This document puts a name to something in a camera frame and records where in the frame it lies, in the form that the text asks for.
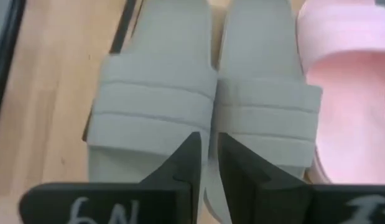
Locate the pink rubber slide sandal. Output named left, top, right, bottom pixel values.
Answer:
left=296, top=0, right=385, bottom=186

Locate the grey rubber slide sandal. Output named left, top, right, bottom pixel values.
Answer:
left=203, top=0, right=323, bottom=224
left=81, top=0, right=218, bottom=185

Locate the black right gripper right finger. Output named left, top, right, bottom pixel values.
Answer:
left=217, top=132, right=385, bottom=224

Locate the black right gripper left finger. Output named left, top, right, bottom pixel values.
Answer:
left=18, top=131, right=202, bottom=224

